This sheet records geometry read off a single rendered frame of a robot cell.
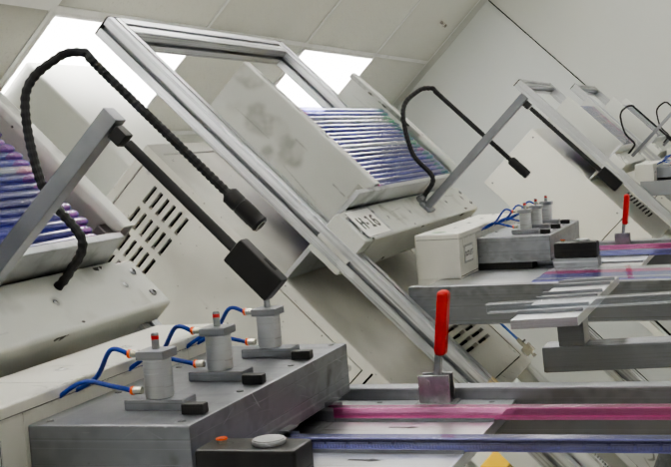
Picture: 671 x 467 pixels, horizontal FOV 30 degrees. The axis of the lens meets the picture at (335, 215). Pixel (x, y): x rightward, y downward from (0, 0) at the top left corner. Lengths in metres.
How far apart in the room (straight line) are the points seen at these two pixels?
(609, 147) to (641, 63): 3.03
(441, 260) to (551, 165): 3.38
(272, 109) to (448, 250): 0.39
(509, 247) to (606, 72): 6.38
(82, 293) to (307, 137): 0.98
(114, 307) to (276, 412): 0.28
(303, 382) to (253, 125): 1.15
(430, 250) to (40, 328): 1.15
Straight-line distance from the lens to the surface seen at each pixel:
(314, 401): 1.13
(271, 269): 0.92
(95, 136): 0.97
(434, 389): 1.18
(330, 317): 2.09
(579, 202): 5.54
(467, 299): 1.99
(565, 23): 8.69
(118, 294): 1.30
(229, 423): 0.96
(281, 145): 2.18
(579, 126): 5.63
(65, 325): 1.19
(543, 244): 2.28
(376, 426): 1.12
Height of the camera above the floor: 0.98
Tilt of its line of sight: 11 degrees up
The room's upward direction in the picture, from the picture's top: 46 degrees counter-clockwise
